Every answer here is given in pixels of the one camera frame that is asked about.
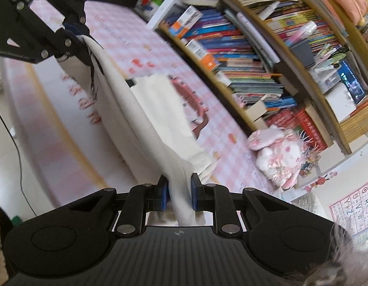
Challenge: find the cream t-shirt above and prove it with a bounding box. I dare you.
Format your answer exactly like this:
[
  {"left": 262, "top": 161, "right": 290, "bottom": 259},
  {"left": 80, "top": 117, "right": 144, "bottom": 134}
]
[{"left": 57, "top": 35, "right": 217, "bottom": 227}]

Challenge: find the pink white plush bunny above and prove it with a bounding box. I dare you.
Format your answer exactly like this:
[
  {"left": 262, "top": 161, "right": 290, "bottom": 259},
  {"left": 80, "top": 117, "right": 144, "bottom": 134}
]
[{"left": 247, "top": 125, "right": 307, "bottom": 190}]

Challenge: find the pink checkered desk mat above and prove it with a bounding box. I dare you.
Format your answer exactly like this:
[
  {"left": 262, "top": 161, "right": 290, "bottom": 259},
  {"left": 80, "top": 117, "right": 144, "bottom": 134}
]
[{"left": 2, "top": 1, "right": 273, "bottom": 206}]

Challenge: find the beige pen holder organizer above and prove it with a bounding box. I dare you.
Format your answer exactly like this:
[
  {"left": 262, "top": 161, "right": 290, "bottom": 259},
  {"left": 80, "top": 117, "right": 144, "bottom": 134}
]
[{"left": 245, "top": 101, "right": 268, "bottom": 130}]

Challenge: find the usmile white orange box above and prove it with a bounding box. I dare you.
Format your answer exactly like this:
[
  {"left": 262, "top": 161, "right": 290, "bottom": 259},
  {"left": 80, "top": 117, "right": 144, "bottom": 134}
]
[{"left": 169, "top": 5, "right": 203, "bottom": 39}]

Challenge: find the red thick dictionary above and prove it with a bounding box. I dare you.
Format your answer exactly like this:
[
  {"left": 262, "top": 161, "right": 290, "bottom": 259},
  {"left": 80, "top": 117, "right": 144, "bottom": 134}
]
[{"left": 265, "top": 108, "right": 330, "bottom": 153}]

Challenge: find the white power adapter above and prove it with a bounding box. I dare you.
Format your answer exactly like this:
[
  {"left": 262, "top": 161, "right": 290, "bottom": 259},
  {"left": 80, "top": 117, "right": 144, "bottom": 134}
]
[{"left": 216, "top": 71, "right": 231, "bottom": 87}]

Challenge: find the white orange toothpaste box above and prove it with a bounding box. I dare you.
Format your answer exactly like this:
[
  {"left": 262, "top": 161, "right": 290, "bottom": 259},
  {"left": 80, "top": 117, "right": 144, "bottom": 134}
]
[{"left": 185, "top": 39, "right": 219, "bottom": 71}]

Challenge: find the white tablet device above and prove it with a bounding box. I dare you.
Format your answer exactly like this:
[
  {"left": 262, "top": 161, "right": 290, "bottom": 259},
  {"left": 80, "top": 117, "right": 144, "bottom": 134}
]
[{"left": 236, "top": 12, "right": 281, "bottom": 64}]

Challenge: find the row of leaning books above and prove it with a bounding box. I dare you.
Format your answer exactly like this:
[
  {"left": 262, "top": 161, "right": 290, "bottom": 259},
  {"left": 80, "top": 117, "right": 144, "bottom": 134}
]
[{"left": 167, "top": 8, "right": 297, "bottom": 112}]

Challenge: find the wooden white bookshelf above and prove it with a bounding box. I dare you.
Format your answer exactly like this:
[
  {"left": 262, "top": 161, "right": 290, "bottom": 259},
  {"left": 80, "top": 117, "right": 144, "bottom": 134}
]
[{"left": 148, "top": 0, "right": 352, "bottom": 155}]

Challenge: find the alphabet wall poster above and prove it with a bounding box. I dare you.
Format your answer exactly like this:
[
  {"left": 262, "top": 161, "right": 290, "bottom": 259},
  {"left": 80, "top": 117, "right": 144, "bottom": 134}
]
[{"left": 329, "top": 183, "right": 368, "bottom": 234}]

